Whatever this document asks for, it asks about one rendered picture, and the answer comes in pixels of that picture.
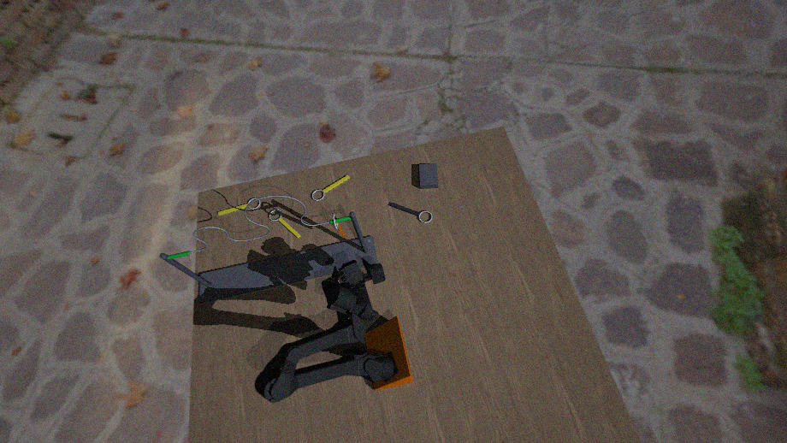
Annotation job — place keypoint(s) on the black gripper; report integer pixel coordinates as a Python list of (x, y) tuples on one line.
[(374, 272)]

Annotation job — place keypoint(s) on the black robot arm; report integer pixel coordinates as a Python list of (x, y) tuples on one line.
[(276, 384)]

